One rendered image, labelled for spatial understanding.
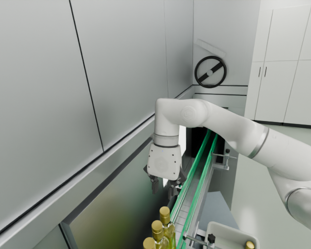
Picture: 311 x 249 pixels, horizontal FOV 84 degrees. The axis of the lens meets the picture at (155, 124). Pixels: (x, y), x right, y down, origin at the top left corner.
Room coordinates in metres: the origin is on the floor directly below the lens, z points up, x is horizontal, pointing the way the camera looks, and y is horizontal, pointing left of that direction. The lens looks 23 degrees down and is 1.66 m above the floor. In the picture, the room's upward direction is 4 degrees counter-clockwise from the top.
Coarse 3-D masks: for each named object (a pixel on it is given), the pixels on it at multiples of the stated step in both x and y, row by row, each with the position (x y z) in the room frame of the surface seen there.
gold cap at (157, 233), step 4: (156, 220) 0.38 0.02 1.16; (152, 224) 0.37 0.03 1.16; (156, 224) 0.37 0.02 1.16; (160, 224) 0.37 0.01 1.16; (152, 228) 0.36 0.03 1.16; (156, 228) 0.36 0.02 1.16; (160, 228) 0.36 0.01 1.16; (156, 232) 0.35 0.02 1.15; (160, 232) 0.35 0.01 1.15; (156, 236) 0.35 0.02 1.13; (160, 236) 0.35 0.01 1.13
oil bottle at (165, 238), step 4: (164, 236) 0.38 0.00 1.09; (164, 240) 0.36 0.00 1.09; (168, 240) 0.38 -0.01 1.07; (156, 244) 0.35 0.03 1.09; (160, 244) 0.35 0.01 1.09; (164, 244) 0.35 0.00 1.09; (168, 244) 0.37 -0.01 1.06; (156, 248) 0.34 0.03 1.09; (160, 248) 0.34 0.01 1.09; (164, 248) 0.35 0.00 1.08; (168, 248) 0.37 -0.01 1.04
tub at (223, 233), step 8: (208, 224) 0.58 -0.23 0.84; (216, 224) 0.58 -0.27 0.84; (208, 232) 0.54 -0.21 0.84; (216, 232) 0.58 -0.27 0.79; (224, 232) 0.56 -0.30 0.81; (232, 232) 0.55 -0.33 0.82; (240, 232) 0.53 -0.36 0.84; (216, 240) 0.55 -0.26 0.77; (224, 240) 0.55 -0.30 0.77; (232, 240) 0.54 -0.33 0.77; (240, 240) 0.53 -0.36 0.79; (248, 240) 0.51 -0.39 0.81; (256, 240) 0.49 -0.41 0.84; (224, 248) 0.51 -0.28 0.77; (232, 248) 0.51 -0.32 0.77; (240, 248) 0.50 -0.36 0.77; (256, 248) 0.46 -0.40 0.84
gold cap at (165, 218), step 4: (160, 208) 0.43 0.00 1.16; (164, 208) 0.42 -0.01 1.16; (168, 208) 0.42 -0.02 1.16; (160, 212) 0.41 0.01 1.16; (164, 212) 0.41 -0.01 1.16; (168, 212) 0.41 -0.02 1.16; (160, 216) 0.41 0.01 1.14; (164, 216) 0.40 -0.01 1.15; (168, 216) 0.41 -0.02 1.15; (160, 220) 0.41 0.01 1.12; (164, 220) 0.40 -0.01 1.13; (168, 220) 0.40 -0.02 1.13
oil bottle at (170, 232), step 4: (172, 224) 0.42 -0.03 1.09; (164, 228) 0.40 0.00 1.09; (168, 228) 0.40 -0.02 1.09; (172, 228) 0.41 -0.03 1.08; (164, 232) 0.39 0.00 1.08; (168, 232) 0.39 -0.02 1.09; (172, 232) 0.40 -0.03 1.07; (168, 236) 0.39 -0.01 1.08; (172, 236) 0.40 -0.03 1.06; (172, 240) 0.40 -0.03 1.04; (172, 244) 0.39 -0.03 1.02; (172, 248) 0.39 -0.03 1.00
